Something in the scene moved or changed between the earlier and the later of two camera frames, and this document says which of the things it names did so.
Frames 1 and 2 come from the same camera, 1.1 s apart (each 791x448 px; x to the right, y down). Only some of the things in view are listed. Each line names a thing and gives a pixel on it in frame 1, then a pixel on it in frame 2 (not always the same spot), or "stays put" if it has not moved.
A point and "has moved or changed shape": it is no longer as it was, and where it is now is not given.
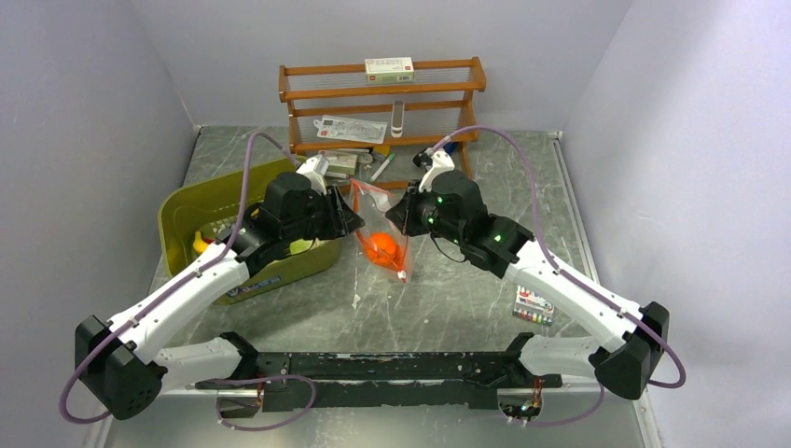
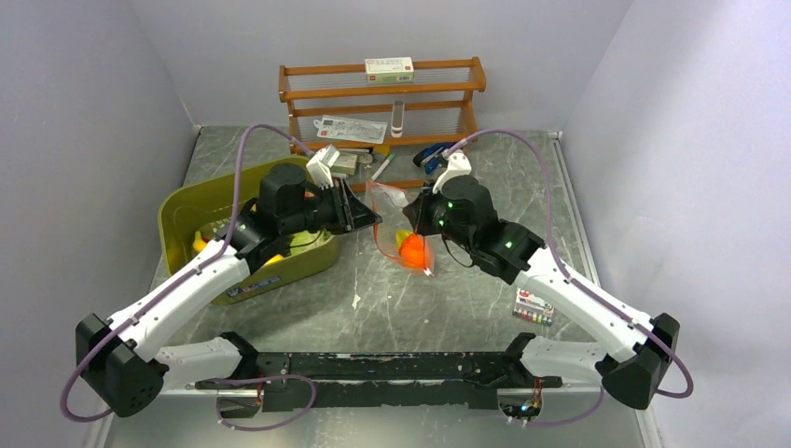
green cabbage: [300, 245] stays put
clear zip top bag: [382, 238] has moved or changed shape
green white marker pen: [390, 158] stays put
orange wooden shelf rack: [332, 105] stays put
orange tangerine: [382, 248] → [412, 251]
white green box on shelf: [392, 70] stays put
